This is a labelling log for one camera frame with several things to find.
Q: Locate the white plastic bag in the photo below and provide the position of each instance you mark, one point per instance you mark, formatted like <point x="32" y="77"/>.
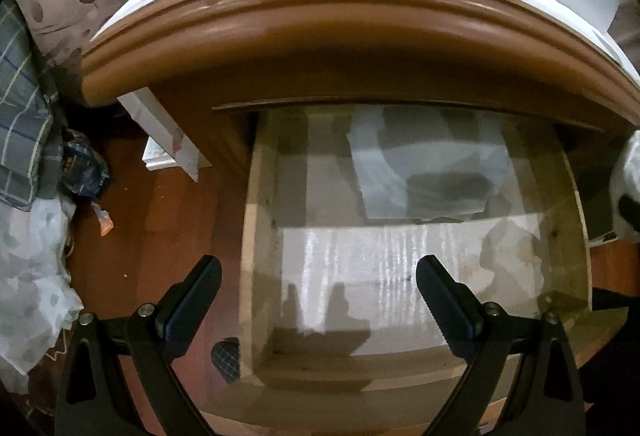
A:
<point x="625" y="166"/>

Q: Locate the clear folded plastic bag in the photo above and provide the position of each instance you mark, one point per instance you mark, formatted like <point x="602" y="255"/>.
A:
<point x="430" y="156"/>

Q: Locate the dark blue packet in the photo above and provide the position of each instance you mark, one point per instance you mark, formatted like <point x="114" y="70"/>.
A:
<point x="85" y="168"/>

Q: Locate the white cardboard piece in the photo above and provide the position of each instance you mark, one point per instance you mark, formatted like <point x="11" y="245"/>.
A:
<point x="170" y="136"/>

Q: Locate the brown wooden nightstand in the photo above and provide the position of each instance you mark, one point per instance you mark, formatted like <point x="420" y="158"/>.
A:
<point x="350" y="31"/>

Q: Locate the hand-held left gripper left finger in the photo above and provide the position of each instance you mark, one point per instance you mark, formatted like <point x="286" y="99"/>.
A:
<point x="200" y="301"/>

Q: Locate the white sheer leaf-print fabric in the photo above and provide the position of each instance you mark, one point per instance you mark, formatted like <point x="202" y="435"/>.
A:
<point x="30" y="291"/>

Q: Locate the wooden drawer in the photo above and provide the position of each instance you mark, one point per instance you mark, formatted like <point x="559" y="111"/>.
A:
<point x="260" y="216"/>

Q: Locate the grey plaid pillow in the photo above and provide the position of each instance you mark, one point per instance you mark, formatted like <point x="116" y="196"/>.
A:
<point x="20" y="116"/>

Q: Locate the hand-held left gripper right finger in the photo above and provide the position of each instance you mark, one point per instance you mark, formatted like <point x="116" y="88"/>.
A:
<point x="445" y="303"/>

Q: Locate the white drawer liner paper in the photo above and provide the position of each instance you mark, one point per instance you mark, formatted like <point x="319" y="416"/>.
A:
<point x="375" y="256"/>

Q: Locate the small orange wrapper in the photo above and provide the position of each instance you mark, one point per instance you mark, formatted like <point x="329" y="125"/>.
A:
<point x="104" y="221"/>

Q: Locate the dark mesh slipper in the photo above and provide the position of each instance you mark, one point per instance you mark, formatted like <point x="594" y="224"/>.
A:
<point x="226" y="361"/>

